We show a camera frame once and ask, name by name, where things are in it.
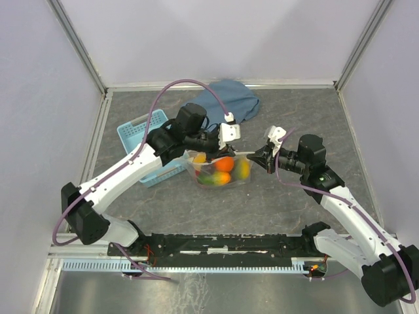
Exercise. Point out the small yellow orange fruit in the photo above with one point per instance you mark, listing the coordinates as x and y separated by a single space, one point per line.
199 158

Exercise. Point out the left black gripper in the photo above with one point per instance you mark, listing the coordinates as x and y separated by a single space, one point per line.
217 153

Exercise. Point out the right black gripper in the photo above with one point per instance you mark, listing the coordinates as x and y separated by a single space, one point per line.
264 157

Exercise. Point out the light blue plastic basket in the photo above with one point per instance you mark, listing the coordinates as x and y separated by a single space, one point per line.
131 135

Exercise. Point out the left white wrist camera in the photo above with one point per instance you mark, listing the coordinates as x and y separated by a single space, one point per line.
229 131

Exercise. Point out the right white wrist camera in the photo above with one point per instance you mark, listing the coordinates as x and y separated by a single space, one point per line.
275 134

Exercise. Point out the blue folded cloth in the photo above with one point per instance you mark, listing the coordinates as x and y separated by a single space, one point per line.
238 99

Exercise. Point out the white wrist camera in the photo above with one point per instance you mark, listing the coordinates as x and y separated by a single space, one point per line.
275 134
229 131

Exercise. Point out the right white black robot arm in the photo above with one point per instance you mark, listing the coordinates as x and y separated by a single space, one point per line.
388 270

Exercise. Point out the small dark plum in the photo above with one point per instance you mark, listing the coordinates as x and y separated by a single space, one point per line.
209 169

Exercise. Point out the green orange mango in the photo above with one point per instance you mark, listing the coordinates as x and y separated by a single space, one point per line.
218 178

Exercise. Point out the orange persimmon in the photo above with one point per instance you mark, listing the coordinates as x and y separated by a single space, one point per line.
225 164

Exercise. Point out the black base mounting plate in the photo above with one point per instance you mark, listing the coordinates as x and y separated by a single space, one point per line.
223 251

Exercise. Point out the clear zip top bag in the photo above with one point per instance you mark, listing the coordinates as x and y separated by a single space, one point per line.
191 167

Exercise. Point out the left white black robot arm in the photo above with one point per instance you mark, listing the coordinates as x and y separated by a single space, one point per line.
83 206

